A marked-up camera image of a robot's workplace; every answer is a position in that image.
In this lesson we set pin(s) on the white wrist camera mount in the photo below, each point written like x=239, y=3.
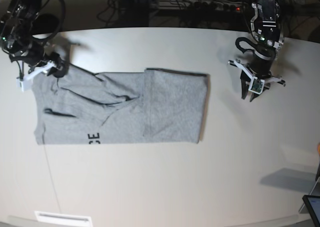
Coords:
x=256, y=85
x=25, y=81

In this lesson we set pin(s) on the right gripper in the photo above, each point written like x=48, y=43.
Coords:
x=58, y=69

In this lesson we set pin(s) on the white label on table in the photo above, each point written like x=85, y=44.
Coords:
x=63, y=219

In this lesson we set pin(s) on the grey T-shirt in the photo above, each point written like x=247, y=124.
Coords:
x=153, y=106

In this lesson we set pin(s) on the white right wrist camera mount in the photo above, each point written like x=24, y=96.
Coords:
x=25, y=81

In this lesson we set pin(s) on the black tablet screen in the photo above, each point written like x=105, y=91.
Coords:
x=312, y=204

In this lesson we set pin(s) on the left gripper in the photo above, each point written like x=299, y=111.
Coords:
x=261, y=69

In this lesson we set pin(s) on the white power strip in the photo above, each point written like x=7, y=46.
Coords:
x=213, y=5

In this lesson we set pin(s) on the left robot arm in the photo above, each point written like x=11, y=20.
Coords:
x=266, y=29

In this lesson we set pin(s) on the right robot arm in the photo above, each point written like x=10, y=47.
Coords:
x=18, y=42

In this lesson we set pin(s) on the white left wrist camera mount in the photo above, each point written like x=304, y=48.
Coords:
x=256, y=85

